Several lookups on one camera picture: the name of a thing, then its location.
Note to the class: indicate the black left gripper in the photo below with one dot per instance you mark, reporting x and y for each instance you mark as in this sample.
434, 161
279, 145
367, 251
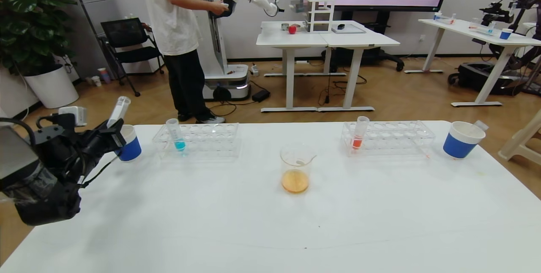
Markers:
113, 136

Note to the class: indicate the red pigment test tube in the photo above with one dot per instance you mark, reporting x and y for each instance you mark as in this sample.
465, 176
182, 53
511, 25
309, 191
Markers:
118, 110
357, 141

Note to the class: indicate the yellow pigment test tube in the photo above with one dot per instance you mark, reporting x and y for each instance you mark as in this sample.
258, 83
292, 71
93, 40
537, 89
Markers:
481, 124

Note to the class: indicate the black background robot arm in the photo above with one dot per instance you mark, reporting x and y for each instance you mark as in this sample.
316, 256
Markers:
496, 11

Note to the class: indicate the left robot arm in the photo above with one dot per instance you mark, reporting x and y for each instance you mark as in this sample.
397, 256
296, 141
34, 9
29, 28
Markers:
38, 197

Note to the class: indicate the blue pigment test tube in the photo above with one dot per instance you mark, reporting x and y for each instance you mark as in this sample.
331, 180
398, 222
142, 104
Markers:
179, 144

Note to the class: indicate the clear plastic test tube rack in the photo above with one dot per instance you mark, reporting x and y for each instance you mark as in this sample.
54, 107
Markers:
384, 140
207, 143

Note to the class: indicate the clear glass beaker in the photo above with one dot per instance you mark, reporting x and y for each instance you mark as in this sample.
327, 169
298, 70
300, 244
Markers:
295, 182

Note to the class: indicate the blue and white paper cup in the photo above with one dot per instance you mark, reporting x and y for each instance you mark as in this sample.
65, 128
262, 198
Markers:
460, 146
132, 148

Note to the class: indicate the white floor cup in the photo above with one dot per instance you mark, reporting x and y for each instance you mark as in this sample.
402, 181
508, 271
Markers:
96, 81

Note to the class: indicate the pink floor cup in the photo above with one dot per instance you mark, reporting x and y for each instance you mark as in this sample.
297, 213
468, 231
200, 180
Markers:
105, 76

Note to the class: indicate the white plant pot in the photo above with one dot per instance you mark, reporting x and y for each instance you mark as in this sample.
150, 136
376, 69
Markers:
52, 88

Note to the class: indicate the black folding chair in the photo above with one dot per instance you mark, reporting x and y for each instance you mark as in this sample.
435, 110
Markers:
124, 34

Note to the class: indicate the white mobile robot body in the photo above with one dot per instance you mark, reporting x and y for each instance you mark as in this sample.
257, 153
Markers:
215, 53

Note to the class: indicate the person in white shirt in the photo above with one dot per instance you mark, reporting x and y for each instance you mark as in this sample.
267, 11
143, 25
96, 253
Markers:
177, 19

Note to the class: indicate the green leafy plant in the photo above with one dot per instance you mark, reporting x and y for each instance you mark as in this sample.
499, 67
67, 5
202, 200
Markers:
29, 19

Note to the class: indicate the black power adapter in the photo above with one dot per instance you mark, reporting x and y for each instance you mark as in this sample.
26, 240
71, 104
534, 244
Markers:
261, 96

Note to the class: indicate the white power strip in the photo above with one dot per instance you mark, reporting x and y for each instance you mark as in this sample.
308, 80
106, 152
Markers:
254, 70

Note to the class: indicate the red apple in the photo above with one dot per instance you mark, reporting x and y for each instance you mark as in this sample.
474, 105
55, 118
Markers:
292, 30

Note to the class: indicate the white double desk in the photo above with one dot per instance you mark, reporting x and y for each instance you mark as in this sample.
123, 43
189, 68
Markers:
329, 39

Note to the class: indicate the white drawer organizer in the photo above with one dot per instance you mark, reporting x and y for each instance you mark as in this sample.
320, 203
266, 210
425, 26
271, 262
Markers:
320, 15

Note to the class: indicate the black display stand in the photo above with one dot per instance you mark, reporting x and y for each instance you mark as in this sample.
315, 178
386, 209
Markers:
380, 55

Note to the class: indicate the white standing desk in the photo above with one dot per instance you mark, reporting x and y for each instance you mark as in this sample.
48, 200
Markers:
465, 28

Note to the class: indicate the small blue paper cup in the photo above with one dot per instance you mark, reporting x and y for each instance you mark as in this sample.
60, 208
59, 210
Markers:
506, 34

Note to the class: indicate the beige plastic stool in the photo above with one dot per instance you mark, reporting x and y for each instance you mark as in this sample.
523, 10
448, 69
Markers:
524, 141

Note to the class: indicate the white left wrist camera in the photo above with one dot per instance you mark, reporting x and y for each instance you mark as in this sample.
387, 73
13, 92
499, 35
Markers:
74, 116

